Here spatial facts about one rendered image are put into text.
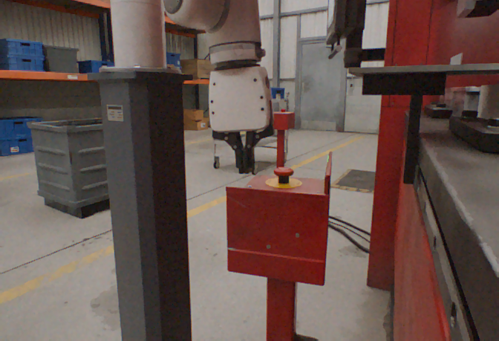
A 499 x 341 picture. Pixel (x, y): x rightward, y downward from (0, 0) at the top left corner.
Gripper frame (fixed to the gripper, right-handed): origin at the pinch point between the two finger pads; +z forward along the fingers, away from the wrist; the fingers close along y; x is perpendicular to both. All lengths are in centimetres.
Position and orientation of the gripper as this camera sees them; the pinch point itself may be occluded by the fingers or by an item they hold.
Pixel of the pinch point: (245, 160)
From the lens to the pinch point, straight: 54.3
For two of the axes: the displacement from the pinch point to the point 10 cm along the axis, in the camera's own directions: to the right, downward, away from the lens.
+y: -9.6, 0.3, 2.8
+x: -2.7, 1.9, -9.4
